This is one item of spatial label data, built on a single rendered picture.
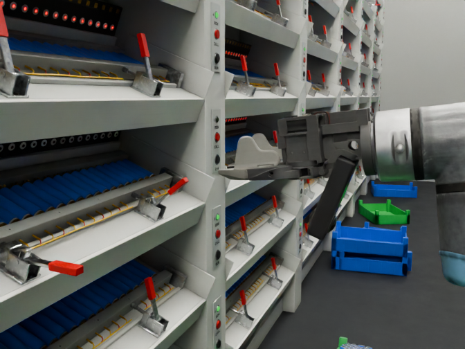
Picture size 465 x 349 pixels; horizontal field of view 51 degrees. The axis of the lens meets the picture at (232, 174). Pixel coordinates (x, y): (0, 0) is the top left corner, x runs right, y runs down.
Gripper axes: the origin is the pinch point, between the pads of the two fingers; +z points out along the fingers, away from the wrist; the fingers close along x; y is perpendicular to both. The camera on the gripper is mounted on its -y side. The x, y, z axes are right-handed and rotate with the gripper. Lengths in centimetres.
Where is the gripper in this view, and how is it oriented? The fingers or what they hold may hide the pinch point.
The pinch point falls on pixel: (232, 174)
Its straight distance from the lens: 69.7
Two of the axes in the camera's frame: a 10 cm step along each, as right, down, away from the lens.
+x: -3.7, 1.5, -9.2
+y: -1.2, -9.9, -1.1
